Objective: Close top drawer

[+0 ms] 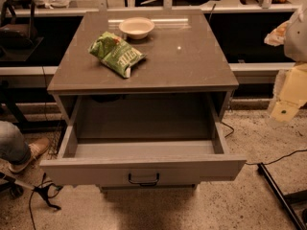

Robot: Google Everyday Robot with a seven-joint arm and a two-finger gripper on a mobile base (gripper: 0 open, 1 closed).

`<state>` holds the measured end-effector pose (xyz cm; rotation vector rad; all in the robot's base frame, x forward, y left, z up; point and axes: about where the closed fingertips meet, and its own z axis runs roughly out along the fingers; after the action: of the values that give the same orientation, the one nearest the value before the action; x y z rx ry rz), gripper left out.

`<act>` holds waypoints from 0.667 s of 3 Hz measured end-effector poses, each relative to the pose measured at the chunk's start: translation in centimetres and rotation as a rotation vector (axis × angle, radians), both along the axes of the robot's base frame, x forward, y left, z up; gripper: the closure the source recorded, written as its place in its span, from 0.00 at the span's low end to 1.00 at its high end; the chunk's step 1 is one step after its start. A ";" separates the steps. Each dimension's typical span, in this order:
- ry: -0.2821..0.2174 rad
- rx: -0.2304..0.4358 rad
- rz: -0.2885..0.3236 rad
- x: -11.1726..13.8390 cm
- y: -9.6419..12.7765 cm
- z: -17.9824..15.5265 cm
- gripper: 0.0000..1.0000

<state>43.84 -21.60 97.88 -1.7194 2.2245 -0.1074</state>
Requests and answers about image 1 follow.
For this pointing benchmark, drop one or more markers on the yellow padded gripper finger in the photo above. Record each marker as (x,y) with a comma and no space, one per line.
(289,95)

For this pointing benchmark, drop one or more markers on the grey drawer cabinet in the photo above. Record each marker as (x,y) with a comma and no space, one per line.
(182,57)

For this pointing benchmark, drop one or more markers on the white paper bowl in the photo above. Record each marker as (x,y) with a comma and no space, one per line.
(136,27)

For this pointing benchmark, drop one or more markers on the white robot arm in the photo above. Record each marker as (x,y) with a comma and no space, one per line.
(292,34)

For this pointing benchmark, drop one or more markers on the dark bag with handles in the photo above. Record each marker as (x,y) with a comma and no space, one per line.
(17,41)

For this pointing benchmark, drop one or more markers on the black metal stand leg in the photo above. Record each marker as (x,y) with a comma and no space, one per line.
(287,201)

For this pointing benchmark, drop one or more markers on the person leg in jeans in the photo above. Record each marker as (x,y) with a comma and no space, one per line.
(13,147)

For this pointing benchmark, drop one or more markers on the grey top drawer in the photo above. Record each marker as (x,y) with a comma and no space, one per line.
(138,141)

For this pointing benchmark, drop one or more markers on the green chip bag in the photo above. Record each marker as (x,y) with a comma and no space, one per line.
(115,53)

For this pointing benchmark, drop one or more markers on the tan shoe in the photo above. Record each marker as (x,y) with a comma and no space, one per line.
(36,148)

